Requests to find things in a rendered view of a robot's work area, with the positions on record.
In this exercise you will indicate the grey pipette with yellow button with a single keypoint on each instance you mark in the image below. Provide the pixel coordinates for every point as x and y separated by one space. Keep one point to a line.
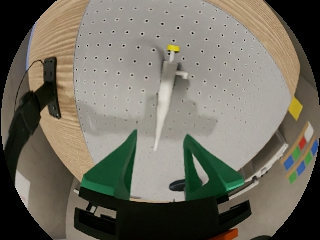
165 91

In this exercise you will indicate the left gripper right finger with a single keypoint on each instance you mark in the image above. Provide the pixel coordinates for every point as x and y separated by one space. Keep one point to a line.
222 179

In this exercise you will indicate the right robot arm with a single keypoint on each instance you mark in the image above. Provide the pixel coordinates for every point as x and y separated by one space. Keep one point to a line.
92 208

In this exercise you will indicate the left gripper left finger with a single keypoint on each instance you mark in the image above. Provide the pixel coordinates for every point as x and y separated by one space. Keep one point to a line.
107 175

